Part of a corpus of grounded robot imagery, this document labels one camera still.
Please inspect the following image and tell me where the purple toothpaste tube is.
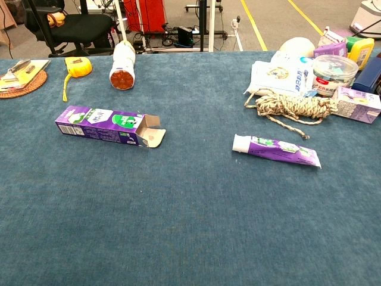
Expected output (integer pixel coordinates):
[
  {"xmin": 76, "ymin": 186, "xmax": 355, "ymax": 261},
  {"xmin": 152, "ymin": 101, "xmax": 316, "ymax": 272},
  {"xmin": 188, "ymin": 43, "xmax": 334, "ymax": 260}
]
[{"xmin": 232, "ymin": 133, "xmax": 322, "ymax": 170}]

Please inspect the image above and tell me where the purple and green packet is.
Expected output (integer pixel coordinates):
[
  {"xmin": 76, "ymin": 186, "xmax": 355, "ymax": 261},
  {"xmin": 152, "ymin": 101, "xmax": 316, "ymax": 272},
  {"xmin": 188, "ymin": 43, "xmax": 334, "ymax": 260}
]
[{"xmin": 55, "ymin": 105, "xmax": 167, "ymax": 149}]

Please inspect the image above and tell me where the black box device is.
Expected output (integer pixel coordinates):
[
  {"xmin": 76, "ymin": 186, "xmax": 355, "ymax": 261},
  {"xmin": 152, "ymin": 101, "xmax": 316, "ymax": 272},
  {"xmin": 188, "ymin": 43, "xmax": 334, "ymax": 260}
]
[{"xmin": 177, "ymin": 26, "xmax": 194, "ymax": 45}]

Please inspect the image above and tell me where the small purple box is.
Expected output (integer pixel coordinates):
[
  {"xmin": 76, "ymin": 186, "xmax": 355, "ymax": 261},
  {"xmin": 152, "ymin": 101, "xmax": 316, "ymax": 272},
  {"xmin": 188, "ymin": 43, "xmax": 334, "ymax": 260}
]
[{"xmin": 313, "ymin": 41, "xmax": 348, "ymax": 60}]

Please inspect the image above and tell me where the dark blue long box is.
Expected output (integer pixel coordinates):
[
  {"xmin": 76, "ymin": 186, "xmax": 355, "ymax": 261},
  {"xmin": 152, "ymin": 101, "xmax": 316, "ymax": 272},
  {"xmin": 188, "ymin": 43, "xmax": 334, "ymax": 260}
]
[{"xmin": 351, "ymin": 56, "xmax": 381, "ymax": 95}]

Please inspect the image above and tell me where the blue table mat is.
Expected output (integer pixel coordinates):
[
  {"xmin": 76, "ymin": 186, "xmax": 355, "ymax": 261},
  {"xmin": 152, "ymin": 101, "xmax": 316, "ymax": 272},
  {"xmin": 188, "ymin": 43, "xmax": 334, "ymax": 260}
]
[{"xmin": 0, "ymin": 51, "xmax": 381, "ymax": 286}]

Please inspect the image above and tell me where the tea bottle white label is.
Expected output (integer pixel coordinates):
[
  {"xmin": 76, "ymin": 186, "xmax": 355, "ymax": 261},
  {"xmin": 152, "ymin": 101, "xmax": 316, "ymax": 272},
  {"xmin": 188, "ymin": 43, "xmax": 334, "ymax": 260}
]
[{"xmin": 109, "ymin": 41, "xmax": 136, "ymax": 91}]

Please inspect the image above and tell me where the white flour bag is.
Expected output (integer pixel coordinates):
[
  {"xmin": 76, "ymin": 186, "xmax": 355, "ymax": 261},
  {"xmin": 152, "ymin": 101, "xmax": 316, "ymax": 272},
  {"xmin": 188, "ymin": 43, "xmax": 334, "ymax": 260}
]
[{"xmin": 243, "ymin": 60, "xmax": 315, "ymax": 98}]

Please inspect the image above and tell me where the white power strip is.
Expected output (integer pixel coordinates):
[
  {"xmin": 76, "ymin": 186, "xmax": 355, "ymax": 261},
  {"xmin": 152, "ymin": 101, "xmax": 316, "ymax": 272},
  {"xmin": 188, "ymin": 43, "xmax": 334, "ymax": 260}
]
[{"xmin": 231, "ymin": 15, "xmax": 244, "ymax": 51}]

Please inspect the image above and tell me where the red cabinet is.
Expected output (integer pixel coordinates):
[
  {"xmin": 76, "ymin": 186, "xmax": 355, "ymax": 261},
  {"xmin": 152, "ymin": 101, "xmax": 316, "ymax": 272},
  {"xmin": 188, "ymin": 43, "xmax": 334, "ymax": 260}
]
[{"xmin": 123, "ymin": 0, "xmax": 167, "ymax": 33}]

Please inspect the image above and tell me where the yellow tape measure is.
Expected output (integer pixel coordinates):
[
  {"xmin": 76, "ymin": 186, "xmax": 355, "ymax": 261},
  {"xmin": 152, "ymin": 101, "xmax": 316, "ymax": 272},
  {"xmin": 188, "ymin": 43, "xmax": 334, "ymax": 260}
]
[{"xmin": 62, "ymin": 57, "xmax": 93, "ymax": 102}]

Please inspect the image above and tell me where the beige bowl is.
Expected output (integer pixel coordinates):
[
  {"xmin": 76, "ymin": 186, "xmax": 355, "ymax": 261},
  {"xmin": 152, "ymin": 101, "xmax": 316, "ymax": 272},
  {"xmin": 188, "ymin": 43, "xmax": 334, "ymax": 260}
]
[{"xmin": 279, "ymin": 36, "xmax": 316, "ymax": 59}]

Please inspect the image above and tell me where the black office chair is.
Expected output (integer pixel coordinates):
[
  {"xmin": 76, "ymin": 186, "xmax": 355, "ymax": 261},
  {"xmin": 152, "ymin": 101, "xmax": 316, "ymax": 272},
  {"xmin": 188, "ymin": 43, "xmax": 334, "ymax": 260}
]
[{"xmin": 23, "ymin": 0, "xmax": 115, "ymax": 58}]

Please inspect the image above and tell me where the clear tub of clips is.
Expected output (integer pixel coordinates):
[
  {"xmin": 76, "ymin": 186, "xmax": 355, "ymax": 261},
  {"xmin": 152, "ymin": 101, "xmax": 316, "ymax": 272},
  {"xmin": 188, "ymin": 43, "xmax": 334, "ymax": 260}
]
[{"xmin": 312, "ymin": 54, "xmax": 359, "ymax": 98}]

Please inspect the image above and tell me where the round woven coaster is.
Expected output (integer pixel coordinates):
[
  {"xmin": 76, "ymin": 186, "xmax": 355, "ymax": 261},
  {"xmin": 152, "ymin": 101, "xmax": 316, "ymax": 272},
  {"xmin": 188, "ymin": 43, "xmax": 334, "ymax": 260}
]
[{"xmin": 0, "ymin": 69, "xmax": 48, "ymax": 100}]

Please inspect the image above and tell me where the purple drink carton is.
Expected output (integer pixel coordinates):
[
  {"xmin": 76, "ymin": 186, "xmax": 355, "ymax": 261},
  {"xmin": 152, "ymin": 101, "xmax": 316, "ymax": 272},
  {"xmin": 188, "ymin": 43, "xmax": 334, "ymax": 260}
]
[{"xmin": 332, "ymin": 86, "xmax": 381, "ymax": 125}]

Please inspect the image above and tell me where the white purple pouch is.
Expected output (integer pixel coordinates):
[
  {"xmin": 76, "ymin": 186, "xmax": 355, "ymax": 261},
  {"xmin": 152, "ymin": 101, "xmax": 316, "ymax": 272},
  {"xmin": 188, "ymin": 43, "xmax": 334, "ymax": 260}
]
[{"xmin": 318, "ymin": 26, "xmax": 348, "ymax": 47}]

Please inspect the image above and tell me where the yellow brown plush toy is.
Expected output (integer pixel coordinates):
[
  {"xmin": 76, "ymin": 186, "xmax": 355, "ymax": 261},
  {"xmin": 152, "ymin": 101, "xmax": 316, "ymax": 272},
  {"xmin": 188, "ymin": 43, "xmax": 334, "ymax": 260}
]
[{"xmin": 46, "ymin": 11, "xmax": 65, "ymax": 28}]

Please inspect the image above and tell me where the yellow razor blister pack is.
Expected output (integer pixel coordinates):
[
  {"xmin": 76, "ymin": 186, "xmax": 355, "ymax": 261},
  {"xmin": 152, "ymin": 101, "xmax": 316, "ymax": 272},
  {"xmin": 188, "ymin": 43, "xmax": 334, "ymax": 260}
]
[{"xmin": 0, "ymin": 59, "xmax": 50, "ymax": 92}]

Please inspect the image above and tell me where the black light stand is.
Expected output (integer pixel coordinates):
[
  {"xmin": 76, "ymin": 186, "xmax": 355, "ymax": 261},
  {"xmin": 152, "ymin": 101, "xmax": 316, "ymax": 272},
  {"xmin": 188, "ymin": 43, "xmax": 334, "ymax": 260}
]
[{"xmin": 28, "ymin": 0, "xmax": 58, "ymax": 57}]

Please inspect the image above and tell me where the yellow container green lid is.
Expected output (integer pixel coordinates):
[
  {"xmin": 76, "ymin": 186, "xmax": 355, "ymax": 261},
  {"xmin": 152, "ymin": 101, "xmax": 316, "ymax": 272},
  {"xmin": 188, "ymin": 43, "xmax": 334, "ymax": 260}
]
[{"xmin": 345, "ymin": 36, "xmax": 375, "ymax": 71}]

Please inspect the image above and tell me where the white machine housing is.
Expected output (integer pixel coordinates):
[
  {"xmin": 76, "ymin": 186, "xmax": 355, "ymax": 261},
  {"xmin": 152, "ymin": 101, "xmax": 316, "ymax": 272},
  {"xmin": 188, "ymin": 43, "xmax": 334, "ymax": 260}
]
[{"xmin": 348, "ymin": 0, "xmax": 381, "ymax": 38}]

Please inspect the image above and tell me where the wooden board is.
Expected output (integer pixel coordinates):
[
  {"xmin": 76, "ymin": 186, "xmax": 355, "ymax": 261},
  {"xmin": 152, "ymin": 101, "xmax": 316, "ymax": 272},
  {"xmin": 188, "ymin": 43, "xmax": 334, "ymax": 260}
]
[{"xmin": 0, "ymin": 0, "xmax": 18, "ymax": 45}]

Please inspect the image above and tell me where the coiled beige rope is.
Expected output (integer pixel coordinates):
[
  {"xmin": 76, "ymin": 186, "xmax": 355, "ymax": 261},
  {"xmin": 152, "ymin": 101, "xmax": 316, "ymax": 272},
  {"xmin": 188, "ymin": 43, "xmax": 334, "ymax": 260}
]
[{"xmin": 243, "ymin": 89, "xmax": 339, "ymax": 140}]

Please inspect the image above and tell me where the white straight frame leg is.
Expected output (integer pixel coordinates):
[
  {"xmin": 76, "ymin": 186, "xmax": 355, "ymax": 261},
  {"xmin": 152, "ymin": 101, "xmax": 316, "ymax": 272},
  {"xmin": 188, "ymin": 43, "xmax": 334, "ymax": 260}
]
[{"xmin": 208, "ymin": 0, "xmax": 216, "ymax": 52}]

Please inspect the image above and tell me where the white slanted frame leg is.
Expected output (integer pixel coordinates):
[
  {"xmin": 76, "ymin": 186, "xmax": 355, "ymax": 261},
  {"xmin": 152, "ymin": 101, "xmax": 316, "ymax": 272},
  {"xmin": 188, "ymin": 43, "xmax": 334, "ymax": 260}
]
[{"xmin": 114, "ymin": 0, "xmax": 132, "ymax": 45}]

